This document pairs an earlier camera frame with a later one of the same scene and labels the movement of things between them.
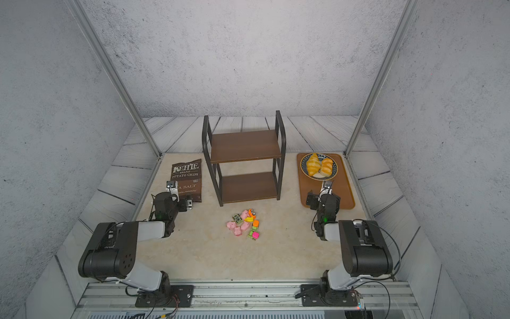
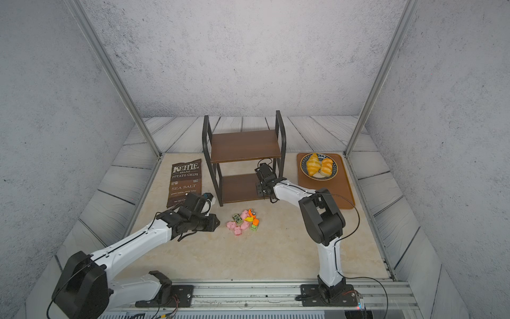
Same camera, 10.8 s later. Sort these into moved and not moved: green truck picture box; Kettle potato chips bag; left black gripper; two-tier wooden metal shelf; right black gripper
Moved: right black gripper; left black gripper
Not moved: two-tier wooden metal shelf; Kettle potato chips bag; green truck picture box
